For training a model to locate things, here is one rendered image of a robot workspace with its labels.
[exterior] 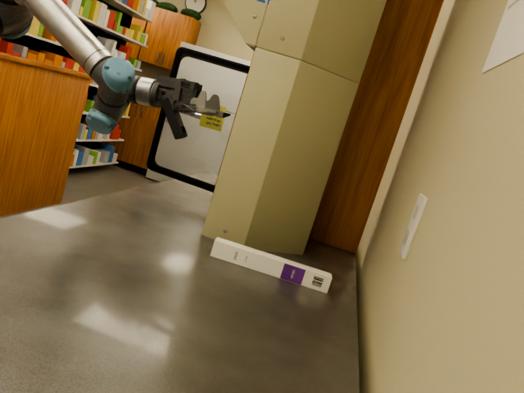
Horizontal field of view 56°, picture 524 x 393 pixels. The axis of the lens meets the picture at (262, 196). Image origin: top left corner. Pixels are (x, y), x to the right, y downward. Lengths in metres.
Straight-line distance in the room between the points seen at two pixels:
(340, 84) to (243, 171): 0.32
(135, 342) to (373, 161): 1.03
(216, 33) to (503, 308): 6.80
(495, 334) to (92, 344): 0.46
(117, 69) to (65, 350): 0.75
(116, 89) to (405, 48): 0.83
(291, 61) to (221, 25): 5.95
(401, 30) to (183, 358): 1.17
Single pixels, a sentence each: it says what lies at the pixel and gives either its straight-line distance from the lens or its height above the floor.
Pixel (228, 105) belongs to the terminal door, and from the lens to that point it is 1.53.
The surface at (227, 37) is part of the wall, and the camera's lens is 7.06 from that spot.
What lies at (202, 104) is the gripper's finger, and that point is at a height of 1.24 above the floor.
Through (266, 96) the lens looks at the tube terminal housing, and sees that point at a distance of 1.18.
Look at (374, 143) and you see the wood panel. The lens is 1.53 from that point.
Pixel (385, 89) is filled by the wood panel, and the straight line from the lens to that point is 1.54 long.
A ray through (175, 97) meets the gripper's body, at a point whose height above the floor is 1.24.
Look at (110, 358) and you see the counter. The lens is 0.65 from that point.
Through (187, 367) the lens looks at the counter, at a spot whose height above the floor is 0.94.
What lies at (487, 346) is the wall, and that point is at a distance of 0.45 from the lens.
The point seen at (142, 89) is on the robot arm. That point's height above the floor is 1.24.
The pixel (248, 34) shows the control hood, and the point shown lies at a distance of 1.21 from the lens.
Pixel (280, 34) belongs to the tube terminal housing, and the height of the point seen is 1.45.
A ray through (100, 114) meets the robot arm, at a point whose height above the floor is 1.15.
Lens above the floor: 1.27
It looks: 9 degrees down
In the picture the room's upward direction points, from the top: 17 degrees clockwise
